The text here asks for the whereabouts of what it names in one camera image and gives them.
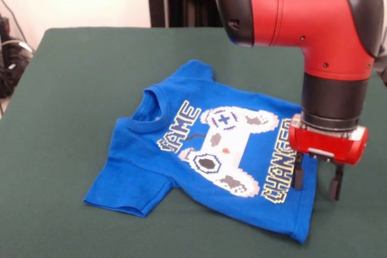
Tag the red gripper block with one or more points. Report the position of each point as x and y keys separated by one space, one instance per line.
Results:
x=326 y=144

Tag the blue printed shirt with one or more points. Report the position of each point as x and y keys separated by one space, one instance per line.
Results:
x=136 y=164

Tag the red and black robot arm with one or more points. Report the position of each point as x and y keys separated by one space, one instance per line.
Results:
x=302 y=13

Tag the dark green tablecloth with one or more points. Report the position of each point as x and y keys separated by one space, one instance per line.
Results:
x=75 y=89

